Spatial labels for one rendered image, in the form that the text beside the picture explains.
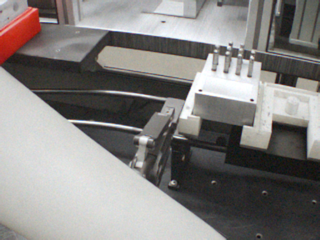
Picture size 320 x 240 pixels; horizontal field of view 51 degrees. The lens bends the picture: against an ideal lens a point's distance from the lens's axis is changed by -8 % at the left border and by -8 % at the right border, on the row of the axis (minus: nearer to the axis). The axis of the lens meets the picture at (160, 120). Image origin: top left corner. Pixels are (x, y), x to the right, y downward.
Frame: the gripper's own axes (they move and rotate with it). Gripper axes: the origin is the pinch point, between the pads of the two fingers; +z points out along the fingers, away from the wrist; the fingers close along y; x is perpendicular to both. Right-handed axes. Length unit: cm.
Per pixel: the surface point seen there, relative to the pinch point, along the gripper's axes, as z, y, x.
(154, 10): 31.5, 4.0, 12.7
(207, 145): 1.0, -6.0, -6.3
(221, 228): -5.8, -19.8, -11.8
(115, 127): 0.9, -6.1, 10.5
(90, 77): 37, -22, 35
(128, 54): 160, -88, 73
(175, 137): 1.3, -5.8, -0.7
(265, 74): 164, -88, -23
